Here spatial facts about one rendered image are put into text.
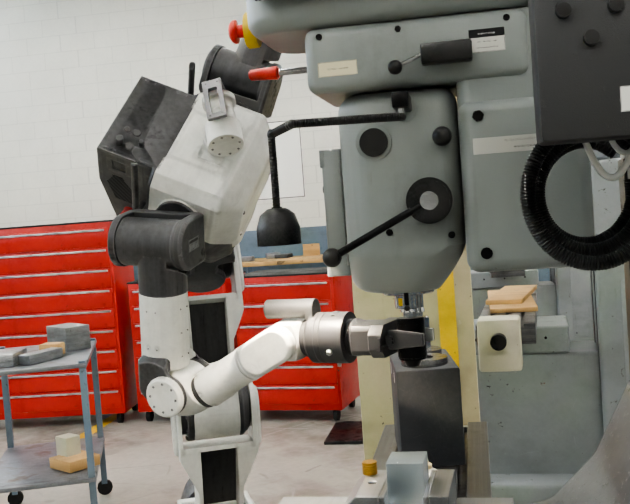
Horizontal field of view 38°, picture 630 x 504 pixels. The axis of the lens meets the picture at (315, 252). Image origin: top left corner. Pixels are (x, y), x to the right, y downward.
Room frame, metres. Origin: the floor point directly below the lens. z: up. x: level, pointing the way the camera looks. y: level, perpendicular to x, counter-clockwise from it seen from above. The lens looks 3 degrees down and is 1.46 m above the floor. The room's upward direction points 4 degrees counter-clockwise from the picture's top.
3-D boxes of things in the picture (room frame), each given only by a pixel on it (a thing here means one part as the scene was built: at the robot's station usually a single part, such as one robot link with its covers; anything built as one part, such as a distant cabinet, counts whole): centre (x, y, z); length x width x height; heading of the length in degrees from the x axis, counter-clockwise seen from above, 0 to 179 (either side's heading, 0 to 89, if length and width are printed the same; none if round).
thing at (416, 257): (1.51, -0.15, 1.47); 0.21 x 0.19 x 0.32; 170
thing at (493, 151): (1.48, -0.34, 1.47); 0.24 x 0.19 x 0.26; 170
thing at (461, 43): (1.37, -0.19, 1.66); 0.12 x 0.04 x 0.04; 80
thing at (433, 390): (1.82, -0.20, 1.05); 0.22 x 0.12 x 0.20; 178
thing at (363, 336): (1.55, -0.07, 1.23); 0.13 x 0.12 x 0.10; 155
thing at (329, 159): (1.53, -0.04, 1.45); 0.04 x 0.04 x 0.21; 80
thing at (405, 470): (1.28, -0.11, 1.07); 0.06 x 0.05 x 0.06; 167
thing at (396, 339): (1.49, -0.14, 1.23); 0.06 x 0.02 x 0.03; 65
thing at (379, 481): (1.29, -0.05, 1.04); 0.12 x 0.06 x 0.04; 167
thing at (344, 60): (1.51, -0.19, 1.68); 0.34 x 0.24 x 0.10; 80
